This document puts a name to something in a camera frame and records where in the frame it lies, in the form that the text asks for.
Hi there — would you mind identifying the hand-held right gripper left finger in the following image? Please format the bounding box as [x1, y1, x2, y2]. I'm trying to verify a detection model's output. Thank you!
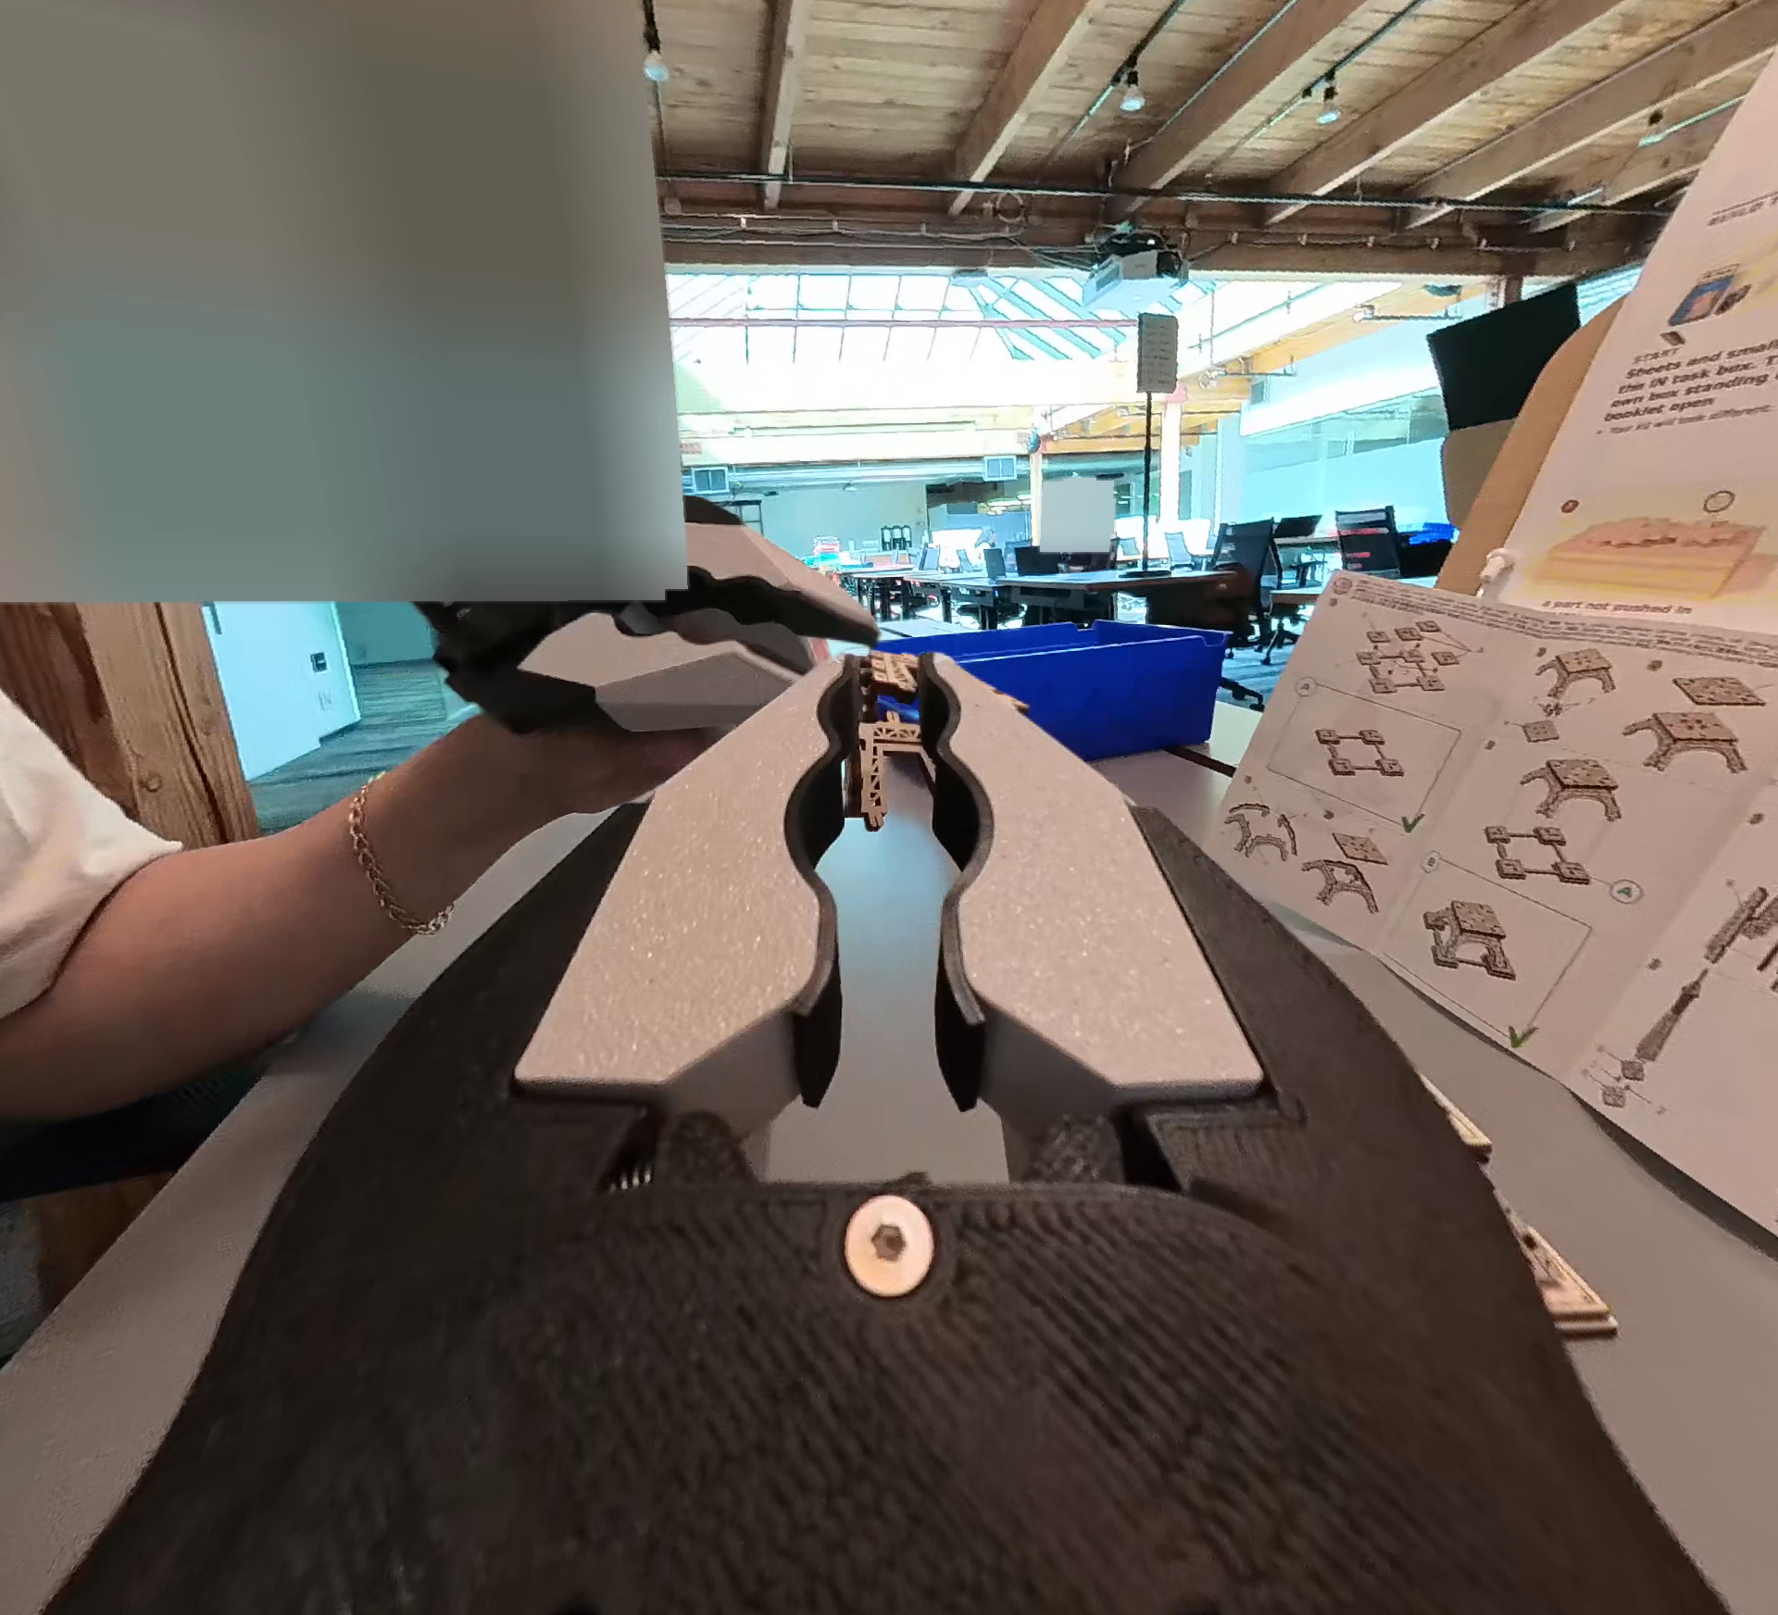
[511, 654, 863, 1110]

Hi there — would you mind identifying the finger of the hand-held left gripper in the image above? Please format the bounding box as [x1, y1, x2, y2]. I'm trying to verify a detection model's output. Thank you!
[513, 608, 818, 737]
[617, 497, 883, 676]

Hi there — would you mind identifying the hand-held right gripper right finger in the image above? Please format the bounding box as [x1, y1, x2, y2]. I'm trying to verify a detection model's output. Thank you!
[920, 652, 1268, 1115]

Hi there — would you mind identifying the wooden tower section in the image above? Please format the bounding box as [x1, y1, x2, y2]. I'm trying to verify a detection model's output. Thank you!
[839, 649, 935, 832]

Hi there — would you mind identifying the person's left forearm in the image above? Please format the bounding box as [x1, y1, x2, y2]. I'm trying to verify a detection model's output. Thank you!
[0, 732, 461, 1125]

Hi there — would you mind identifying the person's left hand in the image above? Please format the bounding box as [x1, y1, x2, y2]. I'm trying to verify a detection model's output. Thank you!
[450, 699, 696, 819]

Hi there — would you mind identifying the blue plastic bin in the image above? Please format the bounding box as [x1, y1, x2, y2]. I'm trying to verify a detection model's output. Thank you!
[874, 619, 1228, 763]

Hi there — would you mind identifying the white instruction booklet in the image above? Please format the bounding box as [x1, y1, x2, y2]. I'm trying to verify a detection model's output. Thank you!
[1222, 573, 1778, 1243]

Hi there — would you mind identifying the sign on pole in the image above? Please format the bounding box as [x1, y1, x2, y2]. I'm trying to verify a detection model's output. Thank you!
[1135, 311, 1183, 534]

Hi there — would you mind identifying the white printed shirt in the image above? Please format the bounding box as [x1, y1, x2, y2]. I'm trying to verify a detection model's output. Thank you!
[0, 691, 185, 1021]

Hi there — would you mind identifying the ceiling projector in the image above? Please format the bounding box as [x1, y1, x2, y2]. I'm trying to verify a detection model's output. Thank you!
[1083, 232, 1189, 304]

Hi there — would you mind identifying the wooden tower base model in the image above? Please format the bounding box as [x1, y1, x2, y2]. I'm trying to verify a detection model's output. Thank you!
[1428, 1073, 1620, 1343]

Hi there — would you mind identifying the brown cardboard backing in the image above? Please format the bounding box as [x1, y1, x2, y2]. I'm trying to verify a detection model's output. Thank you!
[1437, 302, 1628, 597]

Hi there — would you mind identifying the black panel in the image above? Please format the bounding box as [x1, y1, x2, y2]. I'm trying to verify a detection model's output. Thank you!
[1428, 282, 1585, 430]

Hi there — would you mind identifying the instruction poster with orange pictures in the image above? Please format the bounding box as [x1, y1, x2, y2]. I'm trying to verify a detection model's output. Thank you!
[1506, 45, 1778, 637]

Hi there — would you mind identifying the gold chain bracelet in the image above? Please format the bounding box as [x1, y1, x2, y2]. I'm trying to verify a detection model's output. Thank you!
[346, 775, 457, 939]

